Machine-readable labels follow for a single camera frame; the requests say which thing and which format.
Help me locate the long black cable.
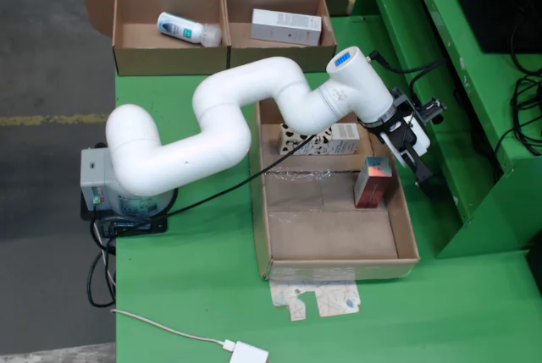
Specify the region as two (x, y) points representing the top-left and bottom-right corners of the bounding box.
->
(167, 134), (318, 218)

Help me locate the long white carton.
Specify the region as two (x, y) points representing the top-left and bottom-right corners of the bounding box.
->
(250, 8), (323, 47)

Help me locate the white blue plastic bottle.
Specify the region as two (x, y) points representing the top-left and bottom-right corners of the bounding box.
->
(157, 11), (223, 48)

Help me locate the black monitor cable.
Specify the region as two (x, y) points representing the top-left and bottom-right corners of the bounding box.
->
(509, 19), (542, 77)

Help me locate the white cable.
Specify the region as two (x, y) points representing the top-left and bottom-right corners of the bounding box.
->
(110, 308), (237, 352)

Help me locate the open brown cardboard box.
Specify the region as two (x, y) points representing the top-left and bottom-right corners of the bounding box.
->
(86, 0), (232, 76)
(224, 0), (349, 74)

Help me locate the white power adapter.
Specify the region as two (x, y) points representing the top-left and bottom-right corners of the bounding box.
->
(230, 340), (270, 363)

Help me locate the flattened printed carton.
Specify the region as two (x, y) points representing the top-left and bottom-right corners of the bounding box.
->
(269, 280), (362, 322)

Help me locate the black camera box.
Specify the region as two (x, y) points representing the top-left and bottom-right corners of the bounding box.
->
(412, 96), (448, 125)

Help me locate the black cable bundle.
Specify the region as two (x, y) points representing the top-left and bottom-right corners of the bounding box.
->
(493, 74), (542, 178)

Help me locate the black power cable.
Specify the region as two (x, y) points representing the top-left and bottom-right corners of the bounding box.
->
(86, 217), (118, 309)

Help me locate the grey robot base unit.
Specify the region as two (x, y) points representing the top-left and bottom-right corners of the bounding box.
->
(80, 146), (179, 217)

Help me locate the green metal cabinet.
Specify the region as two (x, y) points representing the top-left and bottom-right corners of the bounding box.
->
(351, 0), (542, 261)

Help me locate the cow print carton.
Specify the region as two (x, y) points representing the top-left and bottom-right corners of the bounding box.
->
(278, 123), (361, 157)

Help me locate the holographic silver red carton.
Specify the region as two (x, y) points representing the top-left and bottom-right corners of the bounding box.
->
(353, 157), (394, 210)

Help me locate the shallow cardboard tray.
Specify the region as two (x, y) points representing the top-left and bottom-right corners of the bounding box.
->
(248, 98), (421, 282)

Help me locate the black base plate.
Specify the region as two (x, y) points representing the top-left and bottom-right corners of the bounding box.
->
(80, 193), (169, 237)

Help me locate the short looped black cable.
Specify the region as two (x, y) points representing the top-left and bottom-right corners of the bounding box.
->
(367, 50), (448, 104)

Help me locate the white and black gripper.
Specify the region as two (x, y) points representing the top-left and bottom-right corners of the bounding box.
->
(359, 88), (434, 190)

